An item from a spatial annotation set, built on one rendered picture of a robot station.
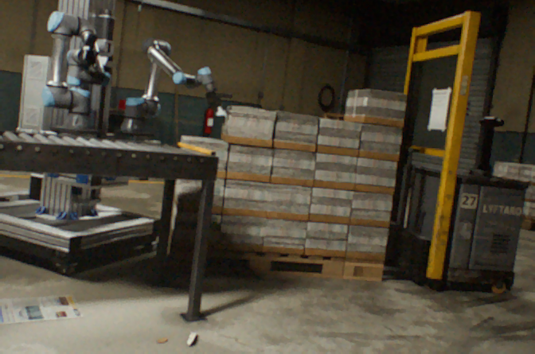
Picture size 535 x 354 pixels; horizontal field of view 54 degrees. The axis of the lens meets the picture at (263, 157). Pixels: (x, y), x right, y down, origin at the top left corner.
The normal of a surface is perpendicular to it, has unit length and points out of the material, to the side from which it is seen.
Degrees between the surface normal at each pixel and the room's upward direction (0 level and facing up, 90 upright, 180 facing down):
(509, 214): 90
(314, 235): 89
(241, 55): 90
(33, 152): 90
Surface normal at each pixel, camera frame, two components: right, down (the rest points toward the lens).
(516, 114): -0.85, -0.07
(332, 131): 0.22, 0.09
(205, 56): 0.51, 0.12
